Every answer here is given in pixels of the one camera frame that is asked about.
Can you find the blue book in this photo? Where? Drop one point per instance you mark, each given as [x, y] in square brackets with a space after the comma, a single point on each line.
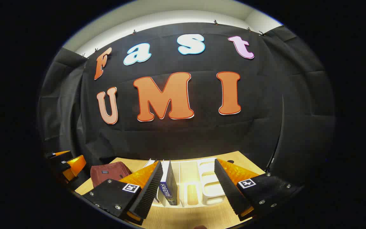
[169, 187]

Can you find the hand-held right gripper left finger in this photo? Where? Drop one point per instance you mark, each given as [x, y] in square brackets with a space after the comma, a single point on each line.
[148, 194]

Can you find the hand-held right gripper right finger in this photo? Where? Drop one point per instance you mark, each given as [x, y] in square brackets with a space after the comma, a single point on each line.
[227, 190]

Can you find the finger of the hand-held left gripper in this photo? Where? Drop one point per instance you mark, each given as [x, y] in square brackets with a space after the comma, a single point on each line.
[59, 156]
[64, 166]

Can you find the maroon schoolbag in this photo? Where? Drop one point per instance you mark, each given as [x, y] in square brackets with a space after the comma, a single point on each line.
[110, 173]

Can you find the white portrait cover book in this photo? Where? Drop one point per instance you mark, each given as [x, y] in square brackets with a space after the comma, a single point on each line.
[157, 198]

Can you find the white plastic bookshelf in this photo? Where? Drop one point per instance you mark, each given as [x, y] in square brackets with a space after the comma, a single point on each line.
[211, 184]

